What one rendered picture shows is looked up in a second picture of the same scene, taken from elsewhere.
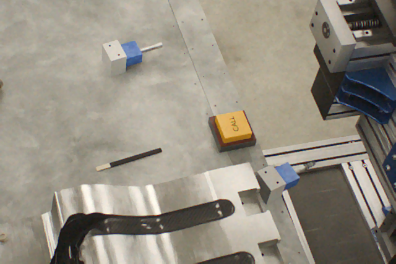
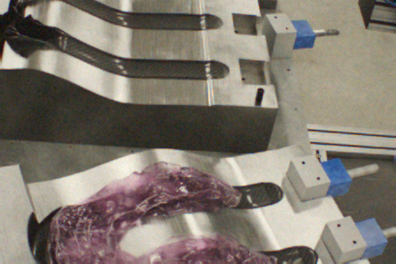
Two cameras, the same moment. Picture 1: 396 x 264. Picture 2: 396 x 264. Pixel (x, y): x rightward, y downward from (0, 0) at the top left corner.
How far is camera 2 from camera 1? 0.65 m
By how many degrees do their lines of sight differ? 15
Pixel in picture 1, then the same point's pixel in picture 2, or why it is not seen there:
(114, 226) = (72, 1)
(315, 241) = not seen: hidden behind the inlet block
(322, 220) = (359, 205)
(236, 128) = not seen: outside the picture
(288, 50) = (369, 66)
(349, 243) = not seen: hidden behind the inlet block
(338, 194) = (384, 184)
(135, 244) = (89, 21)
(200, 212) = (180, 21)
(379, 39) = not seen: outside the picture
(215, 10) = (298, 16)
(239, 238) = (217, 49)
